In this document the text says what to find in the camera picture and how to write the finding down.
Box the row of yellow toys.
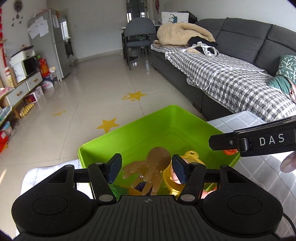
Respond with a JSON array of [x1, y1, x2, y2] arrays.
[[20, 103, 35, 117]]

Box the grey dining chair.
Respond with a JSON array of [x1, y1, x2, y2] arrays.
[[122, 17, 158, 70]]

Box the black garment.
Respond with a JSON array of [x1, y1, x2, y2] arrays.
[[187, 36, 218, 49]]

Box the white fabric strap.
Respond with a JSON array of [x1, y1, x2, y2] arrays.
[[181, 42, 220, 57]]

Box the translucent brown toy hand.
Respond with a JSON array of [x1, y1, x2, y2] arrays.
[[122, 146, 171, 194]]

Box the white printer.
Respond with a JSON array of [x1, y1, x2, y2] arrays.
[[9, 50, 36, 66]]

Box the person's right hand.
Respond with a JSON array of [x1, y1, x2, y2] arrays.
[[280, 152, 296, 173]]

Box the yellow toy duck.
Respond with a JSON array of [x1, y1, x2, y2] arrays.
[[162, 150, 201, 197]]

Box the beige fleece blanket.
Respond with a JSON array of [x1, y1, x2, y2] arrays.
[[154, 22, 215, 54]]

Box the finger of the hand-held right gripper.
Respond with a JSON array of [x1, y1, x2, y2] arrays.
[[208, 133, 241, 151]]

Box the white cushion with deer print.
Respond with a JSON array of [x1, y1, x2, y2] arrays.
[[161, 11, 189, 24]]

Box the purple toy grapes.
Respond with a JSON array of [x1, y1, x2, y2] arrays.
[[134, 182, 148, 193]]

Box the dark grey sofa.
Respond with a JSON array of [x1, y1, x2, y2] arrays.
[[150, 17, 296, 121]]

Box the teal patterned pillow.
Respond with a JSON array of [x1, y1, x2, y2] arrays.
[[269, 55, 296, 98]]

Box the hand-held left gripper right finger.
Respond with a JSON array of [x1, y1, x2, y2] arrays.
[[171, 154, 247, 205]]

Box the grey checked sofa cover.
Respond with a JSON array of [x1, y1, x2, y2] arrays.
[[151, 44, 296, 123]]

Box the green plastic bin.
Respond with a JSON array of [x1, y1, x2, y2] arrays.
[[77, 105, 241, 202]]

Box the white and red box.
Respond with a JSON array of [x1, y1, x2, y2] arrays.
[[42, 80, 57, 90]]

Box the white drawer cabinet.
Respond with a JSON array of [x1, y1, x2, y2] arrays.
[[0, 71, 43, 121]]

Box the brown cardboard box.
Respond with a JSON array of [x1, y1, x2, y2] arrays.
[[47, 67, 58, 82]]

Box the tall red gift box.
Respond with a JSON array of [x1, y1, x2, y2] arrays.
[[38, 58, 50, 78]]

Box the red storage box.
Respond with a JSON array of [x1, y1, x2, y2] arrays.
[[0, 130, 10, 153]]

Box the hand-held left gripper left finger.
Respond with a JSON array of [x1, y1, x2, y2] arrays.
[[47, 153, 122, 205]]

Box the pink and white box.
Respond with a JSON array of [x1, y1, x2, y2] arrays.
[[23, 86, 44, 103]]

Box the grey checked tablecloth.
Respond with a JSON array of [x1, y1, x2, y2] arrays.
[[20, 111, 296, 239]]

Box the silver refrigerator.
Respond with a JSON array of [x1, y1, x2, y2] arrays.
[[28, 9, 72, 81]]

